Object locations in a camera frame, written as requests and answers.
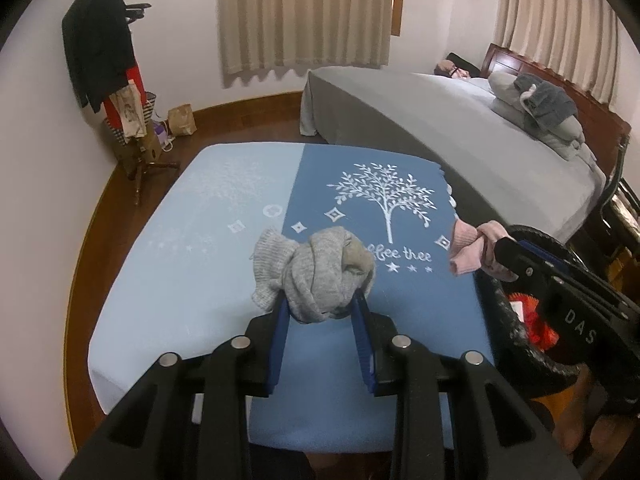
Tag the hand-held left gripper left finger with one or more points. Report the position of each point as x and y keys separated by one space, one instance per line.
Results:
x=279 y=342

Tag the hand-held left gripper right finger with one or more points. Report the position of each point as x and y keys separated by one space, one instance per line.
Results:
x=362 y=347

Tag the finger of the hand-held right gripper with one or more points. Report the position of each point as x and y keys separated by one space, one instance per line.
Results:
x=547 y=256
x=520 y=262

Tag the pink sock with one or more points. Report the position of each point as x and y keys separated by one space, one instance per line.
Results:
x=467 y=250

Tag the red wrapper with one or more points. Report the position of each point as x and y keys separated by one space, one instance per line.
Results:
x=544 y=334

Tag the black round bin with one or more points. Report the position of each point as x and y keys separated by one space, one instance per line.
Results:
x=505 y=322

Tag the grey knitted sock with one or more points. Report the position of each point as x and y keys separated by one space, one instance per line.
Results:
x=320 y=270

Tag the person's right hand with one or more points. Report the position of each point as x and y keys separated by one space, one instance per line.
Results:
x=575 y=430

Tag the light grey folded duvet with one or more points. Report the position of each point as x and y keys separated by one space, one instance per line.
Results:
x=575 y=145

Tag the blue tree-print tablecloth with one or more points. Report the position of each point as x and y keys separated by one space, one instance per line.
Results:
x=200 y=240

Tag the light grey pillow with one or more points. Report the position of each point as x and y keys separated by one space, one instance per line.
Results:
x=505 y=87
x=510 y=115

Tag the dark grey folded blanket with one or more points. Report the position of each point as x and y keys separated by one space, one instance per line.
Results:
x=550 y=100

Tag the wooden headboard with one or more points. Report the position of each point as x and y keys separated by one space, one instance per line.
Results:
x=595 y=105

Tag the bed with grey sheet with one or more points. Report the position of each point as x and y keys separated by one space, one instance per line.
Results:
x=400 y=110

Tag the pink plush toy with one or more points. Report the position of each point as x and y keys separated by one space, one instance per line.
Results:
x=447 y=70

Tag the black pouch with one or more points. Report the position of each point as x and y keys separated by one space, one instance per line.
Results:
x=467 y=59

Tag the wooden coat rack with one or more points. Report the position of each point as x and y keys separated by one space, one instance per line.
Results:
x=142 y=170

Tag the small brown cardboard box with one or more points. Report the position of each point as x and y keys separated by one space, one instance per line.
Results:
x=153 y=149

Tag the beige curtain behind headboard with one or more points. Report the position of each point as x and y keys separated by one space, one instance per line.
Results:
x=555 y=25

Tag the purple item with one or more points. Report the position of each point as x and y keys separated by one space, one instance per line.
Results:
x=161 y=132

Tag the brown paper bag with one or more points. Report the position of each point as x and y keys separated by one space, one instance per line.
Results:
x=181 y=120

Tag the checked fabric basket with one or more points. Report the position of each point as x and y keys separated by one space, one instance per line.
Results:
x=114 y=132

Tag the white printed tote bag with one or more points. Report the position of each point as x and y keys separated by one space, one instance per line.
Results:
x=129 y=112

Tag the red garment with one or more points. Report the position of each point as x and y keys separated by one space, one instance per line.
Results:
x=135 y=87

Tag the wide beige curtain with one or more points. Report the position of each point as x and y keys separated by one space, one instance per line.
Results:
x=300 y=10

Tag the black coat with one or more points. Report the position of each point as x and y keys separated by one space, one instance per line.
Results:
x=95 y=40

